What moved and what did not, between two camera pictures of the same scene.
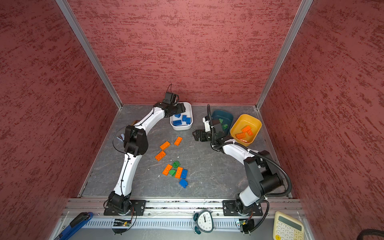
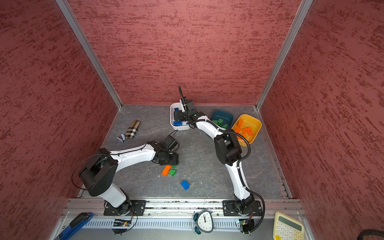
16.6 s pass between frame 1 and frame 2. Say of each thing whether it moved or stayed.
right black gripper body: moved
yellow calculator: stayed
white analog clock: stayed
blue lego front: stayed
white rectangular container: stayed
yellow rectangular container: stayed
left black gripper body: moved
